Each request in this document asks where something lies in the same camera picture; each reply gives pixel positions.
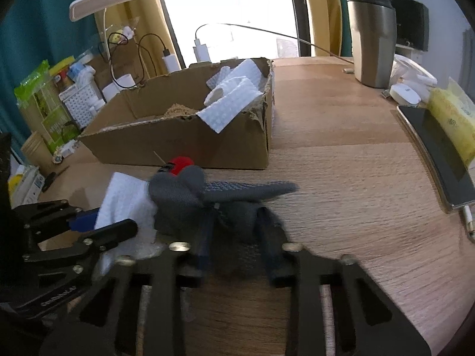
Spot white cloth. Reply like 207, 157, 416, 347
197, 59, 267, 134
94, 172, 156, 278

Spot grey knit glove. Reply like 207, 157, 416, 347
148, 166, 299, 278

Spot red round soft object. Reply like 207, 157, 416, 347
158, 156, 194, 176

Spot clear plastic bubble wrap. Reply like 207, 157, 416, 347
132, 243, 166, 260

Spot brown cardboard box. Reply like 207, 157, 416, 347
79, 58, 274, 170

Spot green snack bag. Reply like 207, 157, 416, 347
14, 60, 80, 153

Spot white plastic basket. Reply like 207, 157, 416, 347
59, 80, 103, 129

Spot brown sponge in box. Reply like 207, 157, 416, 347
163, 104, 197, 118

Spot dark tablet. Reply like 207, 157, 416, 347
396, 105, 474, 211

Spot white cloth in box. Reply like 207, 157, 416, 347
197, 59, 267, 134

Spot white desk lamp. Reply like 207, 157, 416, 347
69, 0, 138, 90

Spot yellow curtain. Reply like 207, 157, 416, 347
95, 0, 175, 76

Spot yellow tissue pack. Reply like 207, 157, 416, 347
427, 77, 475, 169

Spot white computer mouse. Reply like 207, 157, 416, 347
390, 83, 421, 107

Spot steel travel tumbler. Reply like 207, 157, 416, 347
347, 0, 397, 89

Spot black monitor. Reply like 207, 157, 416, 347
390, 0, 429, 52

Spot white charger with black cable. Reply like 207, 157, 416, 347
137, 33, 181, 74

